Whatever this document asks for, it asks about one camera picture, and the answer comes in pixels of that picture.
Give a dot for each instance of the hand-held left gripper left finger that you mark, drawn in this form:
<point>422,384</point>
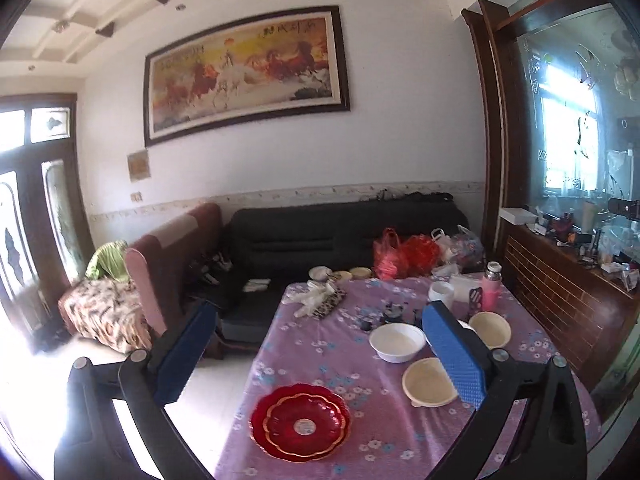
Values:
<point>186,355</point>

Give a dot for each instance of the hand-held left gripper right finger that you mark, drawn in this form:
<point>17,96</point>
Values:
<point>454,355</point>

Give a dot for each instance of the cream bowl with tab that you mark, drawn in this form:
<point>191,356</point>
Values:
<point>427,385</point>

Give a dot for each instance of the white bowl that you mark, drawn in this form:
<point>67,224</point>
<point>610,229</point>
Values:
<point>395,342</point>

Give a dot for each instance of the large red scalloped plate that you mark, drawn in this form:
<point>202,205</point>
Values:
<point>257,430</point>

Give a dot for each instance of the small red gold-rimmed plate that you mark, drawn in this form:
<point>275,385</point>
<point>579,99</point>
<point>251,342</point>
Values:
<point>305,422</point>

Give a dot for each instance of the black slotted spatula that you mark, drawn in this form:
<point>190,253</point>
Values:
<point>475,302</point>

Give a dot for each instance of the white plastic jar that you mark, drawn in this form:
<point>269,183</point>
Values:
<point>441,295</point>

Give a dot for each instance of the small dark jar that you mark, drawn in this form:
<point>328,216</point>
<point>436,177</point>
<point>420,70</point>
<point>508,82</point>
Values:
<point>392,314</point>

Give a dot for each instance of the pink knit-sleeved bottle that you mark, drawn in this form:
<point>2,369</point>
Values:
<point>491,290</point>

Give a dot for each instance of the white paper packet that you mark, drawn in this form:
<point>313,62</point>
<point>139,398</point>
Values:
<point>457,280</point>

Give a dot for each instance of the patterned blanket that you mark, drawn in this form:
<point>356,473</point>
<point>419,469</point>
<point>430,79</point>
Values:
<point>100,310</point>

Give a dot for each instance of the white folded cloth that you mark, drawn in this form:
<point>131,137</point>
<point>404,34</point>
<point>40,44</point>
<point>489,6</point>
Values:
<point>256,285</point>

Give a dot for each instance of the patterned clear plastic bag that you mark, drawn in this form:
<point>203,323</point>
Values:
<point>469,252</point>

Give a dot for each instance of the brown armchair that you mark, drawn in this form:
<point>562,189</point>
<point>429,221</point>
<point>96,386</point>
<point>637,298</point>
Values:
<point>170,245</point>

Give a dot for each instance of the red plastic bag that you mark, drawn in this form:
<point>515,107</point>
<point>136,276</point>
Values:
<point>400,257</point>

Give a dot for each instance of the white plastic bag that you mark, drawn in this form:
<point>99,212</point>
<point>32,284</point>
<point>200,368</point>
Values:
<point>441,242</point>

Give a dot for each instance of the brown wooden cabinet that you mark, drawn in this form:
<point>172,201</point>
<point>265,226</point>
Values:
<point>555,290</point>

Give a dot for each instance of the green cloth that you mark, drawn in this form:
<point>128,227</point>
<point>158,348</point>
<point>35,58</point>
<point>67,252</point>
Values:
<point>110,260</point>

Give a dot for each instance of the small cream dish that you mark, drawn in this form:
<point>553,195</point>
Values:
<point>320,273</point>
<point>360,272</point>
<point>342,276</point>

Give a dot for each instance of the leopard print pouch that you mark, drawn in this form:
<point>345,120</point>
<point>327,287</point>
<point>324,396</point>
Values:
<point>331,305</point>

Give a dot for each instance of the purple floral tablecloth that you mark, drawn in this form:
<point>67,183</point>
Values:
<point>320,355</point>

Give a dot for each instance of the white cloth on table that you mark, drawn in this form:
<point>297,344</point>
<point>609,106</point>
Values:
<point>312,297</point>

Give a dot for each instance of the flat white box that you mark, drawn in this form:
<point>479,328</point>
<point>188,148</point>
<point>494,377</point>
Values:
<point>518,215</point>

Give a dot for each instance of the black bag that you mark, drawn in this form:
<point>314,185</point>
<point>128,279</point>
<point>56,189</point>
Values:
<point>425,196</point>

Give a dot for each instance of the black leather sofa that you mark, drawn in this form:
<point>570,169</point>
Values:
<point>310,240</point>

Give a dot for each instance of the pile of small toiletries clutter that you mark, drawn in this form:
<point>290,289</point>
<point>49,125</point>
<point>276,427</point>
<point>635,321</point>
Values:
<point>595,245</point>

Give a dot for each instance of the dark wooden glass door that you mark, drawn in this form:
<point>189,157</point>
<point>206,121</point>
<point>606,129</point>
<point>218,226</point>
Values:
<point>30,152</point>

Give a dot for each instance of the cabinet mirror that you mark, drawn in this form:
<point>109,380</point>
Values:
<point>565,110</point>

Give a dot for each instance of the framed horse painting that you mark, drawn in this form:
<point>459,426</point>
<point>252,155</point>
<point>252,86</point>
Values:
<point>240,75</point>

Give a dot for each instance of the small framed wall picture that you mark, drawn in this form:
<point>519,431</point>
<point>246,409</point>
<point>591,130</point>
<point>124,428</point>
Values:
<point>139,166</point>

